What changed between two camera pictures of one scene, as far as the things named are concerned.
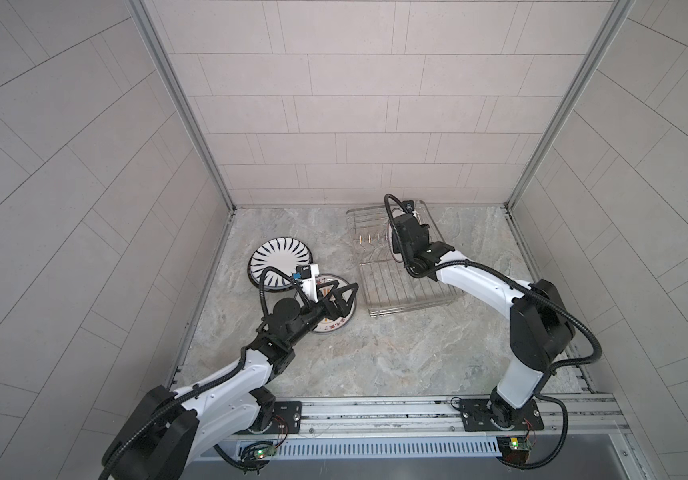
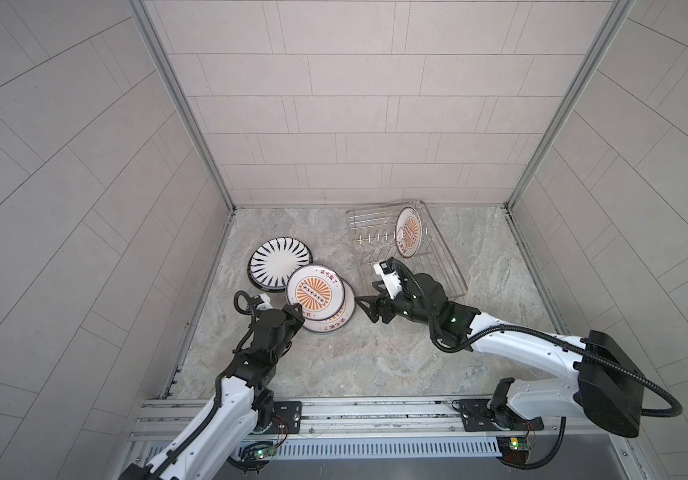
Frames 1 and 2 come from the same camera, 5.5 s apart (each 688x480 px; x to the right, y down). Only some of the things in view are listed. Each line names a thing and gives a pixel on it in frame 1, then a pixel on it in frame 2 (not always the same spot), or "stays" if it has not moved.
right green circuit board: [514, 448] stays
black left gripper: [334, 312] → [294, 321]
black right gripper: [396, 241] → [375, 302]
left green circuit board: [264, 451] stays
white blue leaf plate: [282, 253] stays
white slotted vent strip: [289, 448] stays
